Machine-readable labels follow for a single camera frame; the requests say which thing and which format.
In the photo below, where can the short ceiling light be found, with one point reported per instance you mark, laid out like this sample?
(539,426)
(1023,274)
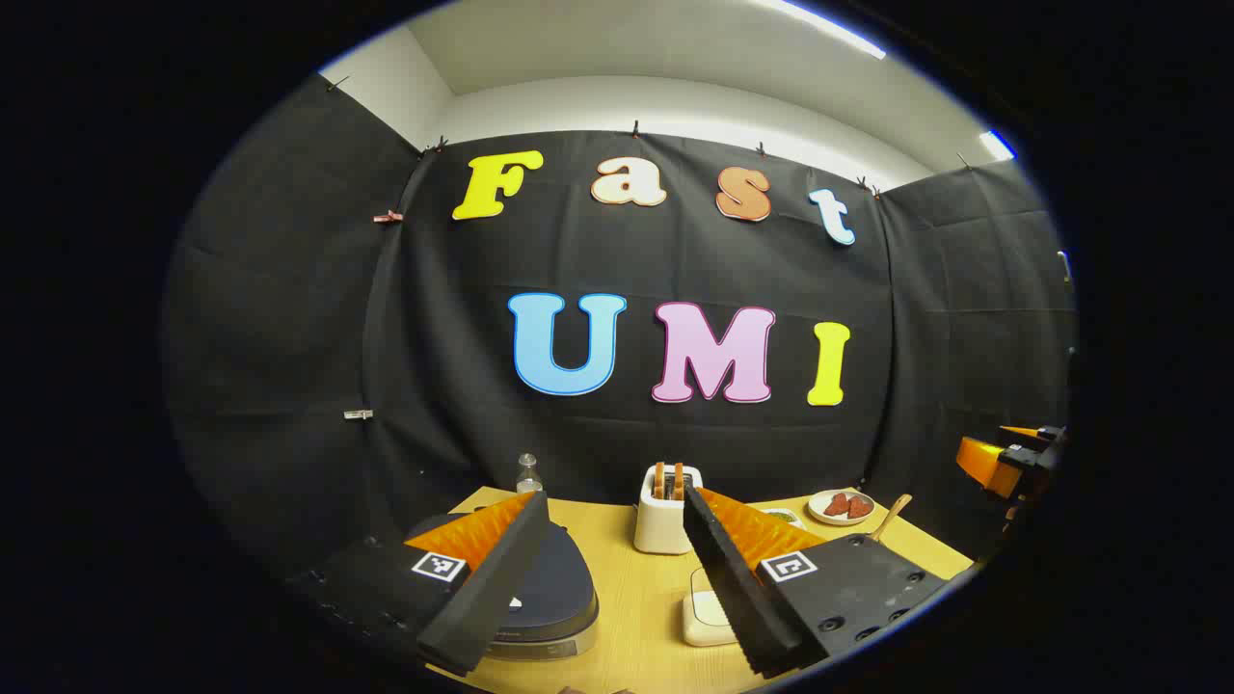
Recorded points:
(997,146)

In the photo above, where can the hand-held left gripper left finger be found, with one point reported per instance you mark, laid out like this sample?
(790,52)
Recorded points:
(492,588)

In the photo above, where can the small glass bottle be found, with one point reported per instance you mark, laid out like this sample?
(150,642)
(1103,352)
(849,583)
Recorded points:
(528,477)

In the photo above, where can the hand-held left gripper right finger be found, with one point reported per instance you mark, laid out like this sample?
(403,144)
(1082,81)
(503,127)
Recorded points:
(733,588)

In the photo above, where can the dark grey rice cooker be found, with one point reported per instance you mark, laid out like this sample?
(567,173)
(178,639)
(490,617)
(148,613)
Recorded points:
(554,588)

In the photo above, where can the toasted bread slice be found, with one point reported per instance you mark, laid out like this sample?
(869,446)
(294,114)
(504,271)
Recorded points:
(659,480)
(678,480)

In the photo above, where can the red meat piece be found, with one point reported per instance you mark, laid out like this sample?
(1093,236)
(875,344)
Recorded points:
(837,504)
(859,508)

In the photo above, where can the wooden spoon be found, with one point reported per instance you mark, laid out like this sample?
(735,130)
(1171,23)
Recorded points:
(892,516)

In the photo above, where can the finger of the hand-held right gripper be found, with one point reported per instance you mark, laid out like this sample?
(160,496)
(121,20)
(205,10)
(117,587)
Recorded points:
(983,463)
(1020,431)

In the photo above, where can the clear container of white rice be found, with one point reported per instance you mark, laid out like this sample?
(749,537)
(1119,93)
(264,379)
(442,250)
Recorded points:
(706,617)

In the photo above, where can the white divided bean dish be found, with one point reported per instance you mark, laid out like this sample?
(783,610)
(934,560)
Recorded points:
(786,517)

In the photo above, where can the white toaster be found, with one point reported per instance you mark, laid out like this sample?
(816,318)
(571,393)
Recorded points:
(660,525)

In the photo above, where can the round white plate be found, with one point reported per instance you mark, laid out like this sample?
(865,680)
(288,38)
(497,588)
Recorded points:
(818,511)

